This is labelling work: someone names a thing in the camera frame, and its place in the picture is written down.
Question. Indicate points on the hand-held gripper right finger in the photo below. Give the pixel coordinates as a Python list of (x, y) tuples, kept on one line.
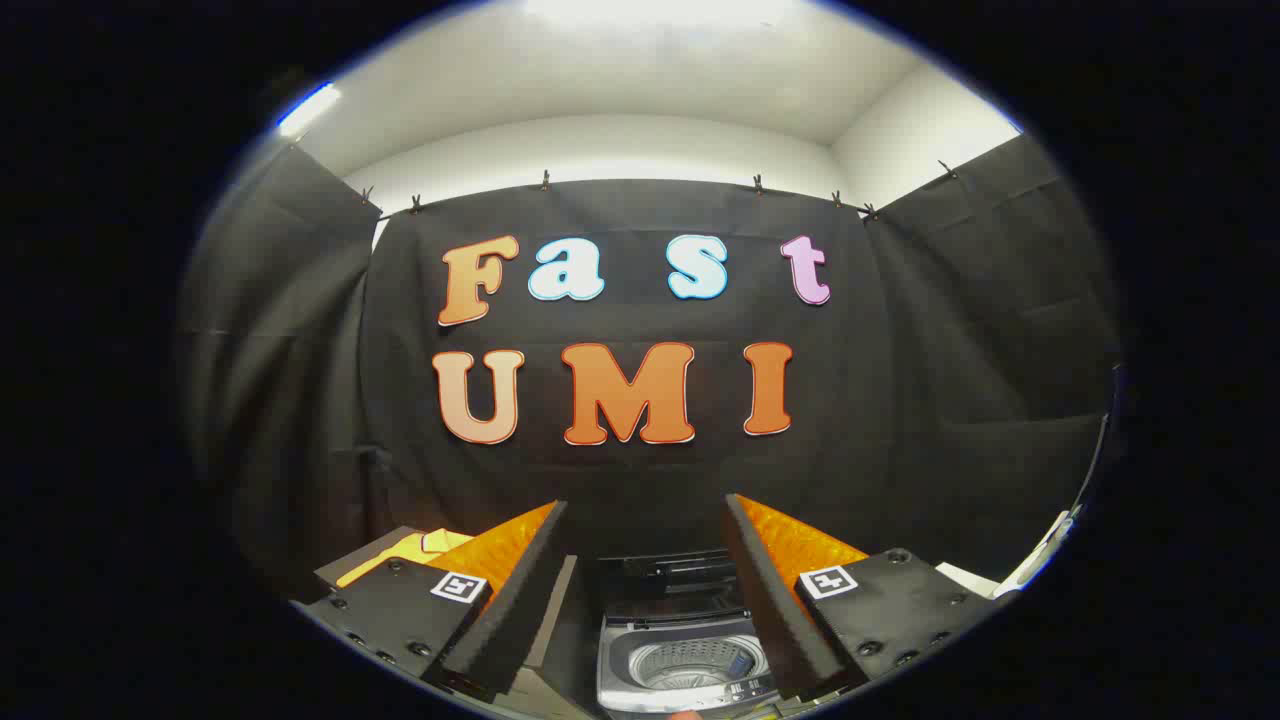
[(775, 610)]

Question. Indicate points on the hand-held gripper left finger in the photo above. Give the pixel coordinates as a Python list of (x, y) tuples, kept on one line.
[(525, 600)]

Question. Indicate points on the grey washing machine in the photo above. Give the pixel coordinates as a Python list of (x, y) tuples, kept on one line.
[(690, 665)]

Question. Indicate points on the dark transparent washing machine lid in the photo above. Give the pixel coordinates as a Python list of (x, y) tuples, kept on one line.
[(670, 580)]

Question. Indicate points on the orange polo shirt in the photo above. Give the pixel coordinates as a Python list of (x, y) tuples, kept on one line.
[(415, 548)]

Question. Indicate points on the grey table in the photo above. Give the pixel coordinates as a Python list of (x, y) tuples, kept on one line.
[(365, 555)]

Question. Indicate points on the white flat board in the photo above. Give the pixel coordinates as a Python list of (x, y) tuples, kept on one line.
[(1040, 560)]

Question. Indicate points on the row of black cloth clips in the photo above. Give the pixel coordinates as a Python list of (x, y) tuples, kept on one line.
[(545, 181)]

